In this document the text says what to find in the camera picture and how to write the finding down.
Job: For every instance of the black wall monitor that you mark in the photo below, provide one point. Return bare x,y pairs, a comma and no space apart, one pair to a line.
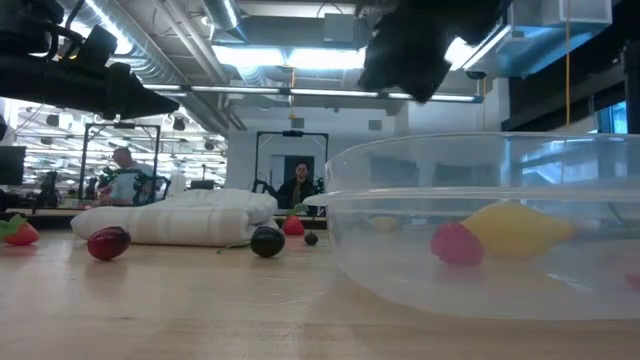
12,165

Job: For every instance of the glossy red cherry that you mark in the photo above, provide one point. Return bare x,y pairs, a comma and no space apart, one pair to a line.
109,243

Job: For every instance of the black station frame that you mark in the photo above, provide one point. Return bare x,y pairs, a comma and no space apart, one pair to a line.
292,133
84,160

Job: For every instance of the clear plastic container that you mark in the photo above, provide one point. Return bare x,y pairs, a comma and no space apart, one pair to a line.
400,280

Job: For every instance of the red strawberry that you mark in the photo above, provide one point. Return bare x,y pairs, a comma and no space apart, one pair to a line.
292,226
20,234

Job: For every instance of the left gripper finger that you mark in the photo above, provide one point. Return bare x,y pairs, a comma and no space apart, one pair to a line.
150,102

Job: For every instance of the silver ceiling duct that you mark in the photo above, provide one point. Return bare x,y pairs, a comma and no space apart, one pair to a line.
155,65

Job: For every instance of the white plaid towel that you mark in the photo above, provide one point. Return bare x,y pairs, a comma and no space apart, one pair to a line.
190,220

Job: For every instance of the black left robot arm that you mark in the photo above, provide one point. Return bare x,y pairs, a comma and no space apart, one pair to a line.
25,25

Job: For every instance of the black cherry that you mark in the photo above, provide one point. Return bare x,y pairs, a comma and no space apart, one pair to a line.
267,241

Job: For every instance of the blueberry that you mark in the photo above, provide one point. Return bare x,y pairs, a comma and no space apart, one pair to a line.
311,238

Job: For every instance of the long ceiling light strip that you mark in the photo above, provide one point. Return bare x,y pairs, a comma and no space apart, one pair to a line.
325,93

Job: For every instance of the red raspberry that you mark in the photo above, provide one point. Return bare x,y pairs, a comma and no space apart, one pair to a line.
456,243

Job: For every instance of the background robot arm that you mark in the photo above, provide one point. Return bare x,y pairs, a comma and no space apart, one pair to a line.
160,187

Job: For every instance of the person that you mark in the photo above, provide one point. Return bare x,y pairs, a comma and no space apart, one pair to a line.
125,172
298,187

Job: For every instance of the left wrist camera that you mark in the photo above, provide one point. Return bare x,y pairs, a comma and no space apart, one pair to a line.
97,47

